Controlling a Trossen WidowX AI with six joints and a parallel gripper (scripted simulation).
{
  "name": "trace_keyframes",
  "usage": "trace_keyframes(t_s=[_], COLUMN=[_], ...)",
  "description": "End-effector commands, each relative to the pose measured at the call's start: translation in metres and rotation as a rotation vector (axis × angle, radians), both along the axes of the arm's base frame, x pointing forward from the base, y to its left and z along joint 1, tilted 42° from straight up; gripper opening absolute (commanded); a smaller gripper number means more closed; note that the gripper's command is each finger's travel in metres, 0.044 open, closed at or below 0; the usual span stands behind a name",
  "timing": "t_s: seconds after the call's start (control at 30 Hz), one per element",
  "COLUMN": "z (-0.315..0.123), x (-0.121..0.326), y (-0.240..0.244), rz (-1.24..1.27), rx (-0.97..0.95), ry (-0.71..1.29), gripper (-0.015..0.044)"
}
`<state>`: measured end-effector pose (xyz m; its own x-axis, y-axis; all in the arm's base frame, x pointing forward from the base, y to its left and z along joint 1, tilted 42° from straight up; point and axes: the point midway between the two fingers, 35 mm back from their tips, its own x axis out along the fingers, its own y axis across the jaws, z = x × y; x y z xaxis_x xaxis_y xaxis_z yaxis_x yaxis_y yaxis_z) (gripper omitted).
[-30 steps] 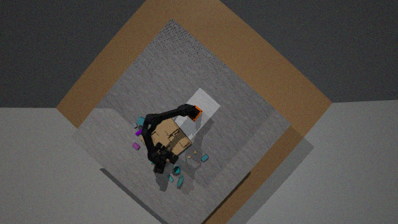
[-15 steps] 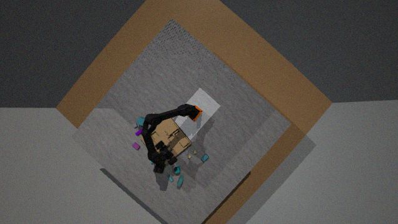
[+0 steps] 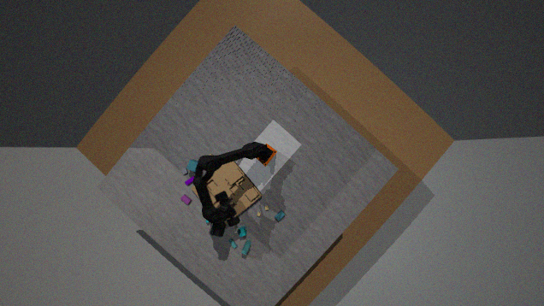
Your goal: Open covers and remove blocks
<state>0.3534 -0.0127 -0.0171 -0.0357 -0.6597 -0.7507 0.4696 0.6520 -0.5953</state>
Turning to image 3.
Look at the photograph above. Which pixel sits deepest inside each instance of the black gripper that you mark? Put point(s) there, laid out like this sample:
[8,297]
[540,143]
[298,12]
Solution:
[222,199]

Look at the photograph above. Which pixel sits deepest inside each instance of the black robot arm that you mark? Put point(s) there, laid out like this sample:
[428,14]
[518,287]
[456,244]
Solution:
[211,164]

